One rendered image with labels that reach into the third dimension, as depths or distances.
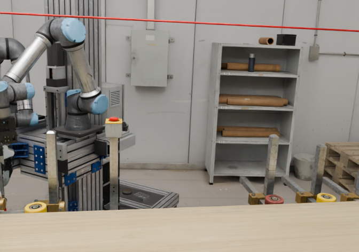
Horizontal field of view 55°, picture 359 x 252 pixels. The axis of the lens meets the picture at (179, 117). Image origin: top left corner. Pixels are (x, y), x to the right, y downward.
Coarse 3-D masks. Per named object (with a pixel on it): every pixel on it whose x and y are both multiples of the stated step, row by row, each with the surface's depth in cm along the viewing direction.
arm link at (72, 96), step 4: (68, 92) 196; (72, 92) 195; (76, 92) 195; (68, 96) 196; (72, 96) 195; (76, 96) 195; (68, 100) 197; (72, 100) 195; (76, 100) 194; (68, 104) 198; (72, 104) 196; (76, 104) 194; (68, 108) 198; (72, 108) 197; (76, 108) 196; (68, 112) 199; (72, 112) 197; (76, 112) 197; (80, 112) 198; (84, 112) 200
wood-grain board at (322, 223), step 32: (0, 224) 124; (32, 224) 125; (64, 224) 126; (96, 224) 127; (128, 224) 128; (160, 224) 129; (192, 224) 130; (224, 224) 131; (256, 224) 132; (288, 224) 133; (320, 224) 134; (352, 224) 135
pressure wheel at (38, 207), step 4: (28, 204) 138; (32, 204) 139; (36, 204) 138; (40, 204) 139; (44, 204) 139; (28, 208) 135; (32, 208) 136; (36, 208) 136; (40, 208) 136; (44, 208) 136; (28, 212) 134; (32, 212) 133; (36, 212) 134
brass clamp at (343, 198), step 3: (342, 195) 178; (345, 195) 176; (351, 195) 177; (354, 195) 177; (357, 195) 177; (342, 198) 178; (345, 198) 176; (348, 198) 175; (351, 198) 175; (354, 198) 175; (357, 198) 176; (342, 201) 178; (345, 201) 176
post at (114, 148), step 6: (114, 138) 150; (114, 144) 150; (114, 150) 151; (114, 156) 152; (114, 162) 152; (114, 168) 153; (114, 174) 153; (114, 180) 154; (114, 186) 155; (114, 192) 155; (114, 198) 156; (114, 204) 157
